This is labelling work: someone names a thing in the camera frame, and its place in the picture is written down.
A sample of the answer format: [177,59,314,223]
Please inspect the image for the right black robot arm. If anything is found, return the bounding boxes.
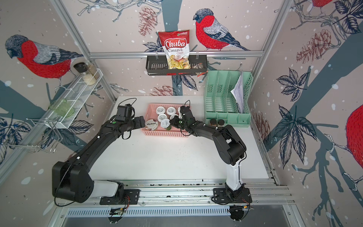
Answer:
[170,106,247,200]

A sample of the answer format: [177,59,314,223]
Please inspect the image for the Chobani yogurt cup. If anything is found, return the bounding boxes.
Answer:
[145,119,159,131]

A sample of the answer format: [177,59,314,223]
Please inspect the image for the green yogurt cup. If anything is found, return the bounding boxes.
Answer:
[169,114,179,120]
[161,119,172,131]
[156,106,165,115]
[157,114,168,122]

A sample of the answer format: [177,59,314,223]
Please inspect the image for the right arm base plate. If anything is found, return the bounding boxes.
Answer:
[211,187,252,205]

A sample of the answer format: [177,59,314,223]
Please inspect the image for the black wire wall basket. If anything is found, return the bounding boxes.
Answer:
[146,55,208,76]

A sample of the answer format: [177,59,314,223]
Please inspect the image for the white wire wall shelf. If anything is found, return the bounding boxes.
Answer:
[43,69,103,129]

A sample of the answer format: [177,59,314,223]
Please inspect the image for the green glass cup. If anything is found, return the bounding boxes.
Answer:
[49,99,75,118]

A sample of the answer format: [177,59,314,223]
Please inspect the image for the pink plastic basket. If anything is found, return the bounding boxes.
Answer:
[142,103,187,137]

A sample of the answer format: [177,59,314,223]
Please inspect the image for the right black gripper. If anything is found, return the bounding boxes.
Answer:
[167,116,188,130]

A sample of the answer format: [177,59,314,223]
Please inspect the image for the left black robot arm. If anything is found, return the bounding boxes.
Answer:
[52,104,145,203]

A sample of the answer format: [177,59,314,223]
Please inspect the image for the black lid spice jar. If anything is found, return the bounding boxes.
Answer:
[73,62,96,86]

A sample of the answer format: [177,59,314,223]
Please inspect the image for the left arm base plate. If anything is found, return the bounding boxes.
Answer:
[99,189,141,205]

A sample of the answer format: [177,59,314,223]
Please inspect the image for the orange spice bottle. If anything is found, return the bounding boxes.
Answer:
[209,119,218,127]

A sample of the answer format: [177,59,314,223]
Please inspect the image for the wire rack hanger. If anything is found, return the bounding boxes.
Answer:
[1,118,65,154]

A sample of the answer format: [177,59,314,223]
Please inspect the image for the beige spice bottle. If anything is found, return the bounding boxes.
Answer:
[217,119,225,127]

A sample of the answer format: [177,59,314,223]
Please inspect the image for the red Chuba chips bag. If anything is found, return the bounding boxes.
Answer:
[158,30,191,70]

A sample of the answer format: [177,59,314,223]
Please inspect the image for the papers in organizer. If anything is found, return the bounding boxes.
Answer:
[231,73,244,114]

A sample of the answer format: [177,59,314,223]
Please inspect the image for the white yogurt bottle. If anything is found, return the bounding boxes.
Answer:
[178,106,182,118]
[166,107,177,116]

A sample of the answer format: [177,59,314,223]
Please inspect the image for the green plastic file organizer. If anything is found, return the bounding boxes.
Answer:
[204,71,253,128]

